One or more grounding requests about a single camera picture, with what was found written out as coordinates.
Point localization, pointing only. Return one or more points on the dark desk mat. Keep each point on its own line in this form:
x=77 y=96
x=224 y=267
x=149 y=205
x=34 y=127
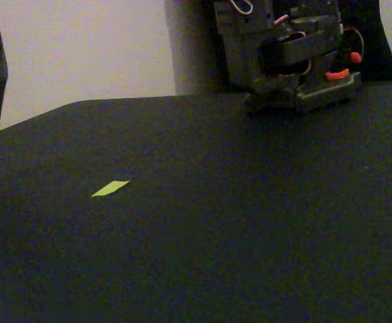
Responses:
x=216 y=218

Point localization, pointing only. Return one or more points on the black clamp with orange pads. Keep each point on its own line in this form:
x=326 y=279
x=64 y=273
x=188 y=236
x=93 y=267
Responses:
x=338 y=75

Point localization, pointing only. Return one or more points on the green tape marker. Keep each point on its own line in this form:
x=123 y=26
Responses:
x=110 y=188

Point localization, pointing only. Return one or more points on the black office chair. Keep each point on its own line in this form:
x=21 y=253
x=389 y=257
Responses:
x=374 y=33

